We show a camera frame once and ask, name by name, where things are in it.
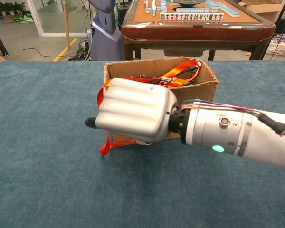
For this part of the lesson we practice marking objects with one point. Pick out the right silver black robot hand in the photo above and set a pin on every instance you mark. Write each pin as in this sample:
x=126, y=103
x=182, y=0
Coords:
x=135, y=109

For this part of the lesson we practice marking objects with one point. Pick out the brown cardboard box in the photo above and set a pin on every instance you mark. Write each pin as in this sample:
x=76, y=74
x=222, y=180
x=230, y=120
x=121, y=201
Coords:
x=197, y=92

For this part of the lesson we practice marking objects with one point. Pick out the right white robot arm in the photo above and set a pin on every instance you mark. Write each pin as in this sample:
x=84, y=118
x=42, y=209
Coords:
x=228, y=133

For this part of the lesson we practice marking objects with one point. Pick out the large flat cardboard box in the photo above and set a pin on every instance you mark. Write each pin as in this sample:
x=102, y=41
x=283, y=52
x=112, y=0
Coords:
x=263, y=8

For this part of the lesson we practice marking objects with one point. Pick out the blue felt table cover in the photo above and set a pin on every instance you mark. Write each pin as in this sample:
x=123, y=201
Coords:
x=50, y=142

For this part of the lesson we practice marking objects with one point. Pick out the brown mahjong table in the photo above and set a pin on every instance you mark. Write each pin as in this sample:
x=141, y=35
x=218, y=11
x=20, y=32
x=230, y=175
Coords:
x=192, y=32

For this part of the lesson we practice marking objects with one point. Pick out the scattered blue mahjong tile cluster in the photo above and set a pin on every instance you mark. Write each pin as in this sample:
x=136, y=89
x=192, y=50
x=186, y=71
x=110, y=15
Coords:
x=154, y=8

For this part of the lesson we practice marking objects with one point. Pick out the row of face-up mahjong tiles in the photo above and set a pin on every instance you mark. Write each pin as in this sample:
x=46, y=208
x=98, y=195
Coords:
x=192, y=16

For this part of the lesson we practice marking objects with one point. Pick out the light wooden pole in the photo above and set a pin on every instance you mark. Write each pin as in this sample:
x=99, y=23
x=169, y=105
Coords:
x=66, y=23

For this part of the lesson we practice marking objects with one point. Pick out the dark round mahjong table hub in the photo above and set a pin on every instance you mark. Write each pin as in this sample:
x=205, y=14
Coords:
x=187, y=2

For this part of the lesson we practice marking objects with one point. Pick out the short blue mahjong tile stack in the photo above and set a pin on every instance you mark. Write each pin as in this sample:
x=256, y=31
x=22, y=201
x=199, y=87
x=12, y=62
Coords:
x=212, y=4

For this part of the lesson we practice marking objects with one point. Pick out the long blue mahjong tile row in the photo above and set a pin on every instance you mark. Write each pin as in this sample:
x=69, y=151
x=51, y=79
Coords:
x=229, y=10

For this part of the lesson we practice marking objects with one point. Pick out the green fabric on floor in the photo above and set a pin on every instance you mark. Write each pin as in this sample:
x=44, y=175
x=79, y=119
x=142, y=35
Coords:
x=25, y=18

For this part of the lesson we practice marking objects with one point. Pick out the black slanted pole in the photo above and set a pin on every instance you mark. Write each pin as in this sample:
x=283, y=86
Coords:
x=0, y=40

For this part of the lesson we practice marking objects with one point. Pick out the white plastic basket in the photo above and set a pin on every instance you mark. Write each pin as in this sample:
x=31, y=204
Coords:
x=280, y=50

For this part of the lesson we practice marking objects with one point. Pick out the row of potted green plants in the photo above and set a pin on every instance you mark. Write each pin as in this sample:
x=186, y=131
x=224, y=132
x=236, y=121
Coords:
x=7, y=8

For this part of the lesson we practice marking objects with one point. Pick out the black tripod stand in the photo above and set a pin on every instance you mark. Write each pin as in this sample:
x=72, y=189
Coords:
x=283, y=12

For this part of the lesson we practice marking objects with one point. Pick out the blue grey machine pedestal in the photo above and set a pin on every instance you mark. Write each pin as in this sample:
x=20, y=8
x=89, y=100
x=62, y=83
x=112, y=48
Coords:
x=104, y=40

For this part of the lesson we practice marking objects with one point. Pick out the blue mahjong tile wall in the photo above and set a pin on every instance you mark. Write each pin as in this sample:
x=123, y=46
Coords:
x=192, y=10

